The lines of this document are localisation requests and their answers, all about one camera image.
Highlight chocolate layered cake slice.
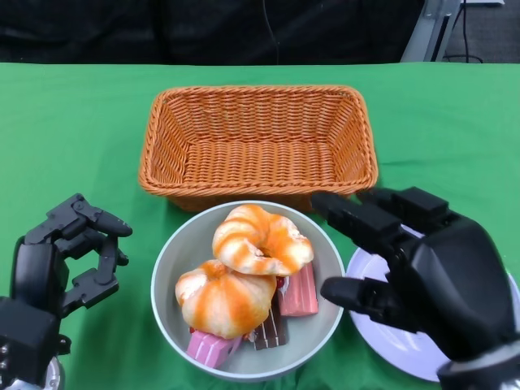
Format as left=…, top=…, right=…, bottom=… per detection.
left=253, top=292, right=291, bottom=351

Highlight thin black hanging cable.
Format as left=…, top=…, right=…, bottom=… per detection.
left=262, top=0, right=281, bottom=65

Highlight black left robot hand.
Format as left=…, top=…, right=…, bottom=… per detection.
left=11, top=193, right=134, bottom=318

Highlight green tablecloth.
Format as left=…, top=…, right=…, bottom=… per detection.
left=0, top=61, right=520, bottom=390

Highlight salmon pink cake slice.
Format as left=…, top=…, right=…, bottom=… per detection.
left=278, top=262, right=320, bottom=318

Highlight orange striped round bun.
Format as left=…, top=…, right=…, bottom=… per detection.
left=175, top=259, right=278, bottom=340

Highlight black floor cables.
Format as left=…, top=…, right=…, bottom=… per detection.
left=442, top=6, right=484, bottom=64

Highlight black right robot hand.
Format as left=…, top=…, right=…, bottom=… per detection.
left=310, top=186, right=519, bottom=362

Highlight white metal frame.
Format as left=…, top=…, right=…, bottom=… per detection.
left=400, top=0, right=464, bottom=63

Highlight orange wicker basket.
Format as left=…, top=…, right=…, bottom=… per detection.
left=137, top=84, right=379, bottom=213

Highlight magenta striped cake slice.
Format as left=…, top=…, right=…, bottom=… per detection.
left=186, top=328, right=244, bottom=370

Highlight grey-green bowl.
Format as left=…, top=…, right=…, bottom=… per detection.
left=150, top=200, right=346, bottom=383

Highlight orange striped ring bread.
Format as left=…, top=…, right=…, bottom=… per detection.
left=212, top=204, right=314, bottom=278

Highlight lavender plate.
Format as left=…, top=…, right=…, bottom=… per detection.
left=349, top=225, right=520, bottom=383

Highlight black backdrop curtain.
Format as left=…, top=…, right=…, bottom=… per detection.
left=0, top=0, right=426, bottom=66

